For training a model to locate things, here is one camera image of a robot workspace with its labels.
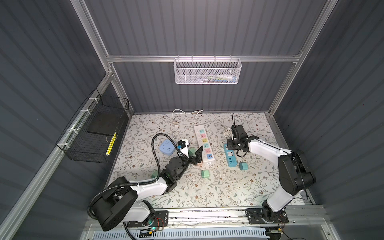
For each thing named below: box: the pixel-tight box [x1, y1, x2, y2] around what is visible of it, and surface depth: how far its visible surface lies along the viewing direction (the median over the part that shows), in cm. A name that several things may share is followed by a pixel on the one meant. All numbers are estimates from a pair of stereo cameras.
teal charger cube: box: [239, 162, 249, 170], surface depth 91 cm
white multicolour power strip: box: [193, 124, 215, 163], surface depth 101 cm
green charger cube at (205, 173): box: [201, 170, 210, 179], surface depth 88 cm
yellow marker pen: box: [106, 132, 117, 156], surface depth 71 cm
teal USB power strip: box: [224, 143, 238, 168], surface depth 93 cm
